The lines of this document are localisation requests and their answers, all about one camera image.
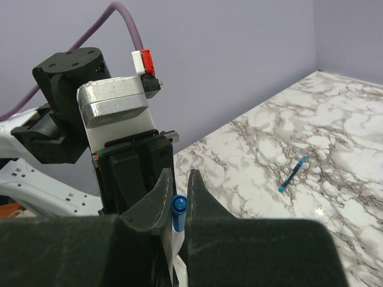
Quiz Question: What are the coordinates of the white pen blue tip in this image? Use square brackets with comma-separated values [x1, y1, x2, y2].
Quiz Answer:
[168, 224, 189, 287]

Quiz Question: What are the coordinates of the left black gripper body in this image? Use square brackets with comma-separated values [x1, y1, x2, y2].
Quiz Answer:
[92, 130, 179, 215]

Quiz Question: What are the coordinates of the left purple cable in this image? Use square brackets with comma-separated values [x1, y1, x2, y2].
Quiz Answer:
[0, 1, 144, 120]

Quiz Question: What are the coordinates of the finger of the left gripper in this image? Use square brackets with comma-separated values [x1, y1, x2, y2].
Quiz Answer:
[187, 169, 238, 221]
[120, 168, 174, 235]

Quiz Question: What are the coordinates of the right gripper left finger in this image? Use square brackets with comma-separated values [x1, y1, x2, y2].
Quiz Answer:
[1, 216, 162, 286]

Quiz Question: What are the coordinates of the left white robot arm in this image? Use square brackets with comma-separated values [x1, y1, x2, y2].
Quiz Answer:
[2, 47, 193, 232]

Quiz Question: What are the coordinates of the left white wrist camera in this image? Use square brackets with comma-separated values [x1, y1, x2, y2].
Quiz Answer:
[77, 76, 156, 153]

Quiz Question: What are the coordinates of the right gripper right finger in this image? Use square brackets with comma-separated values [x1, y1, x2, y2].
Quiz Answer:
[186, 218, 348, 286]

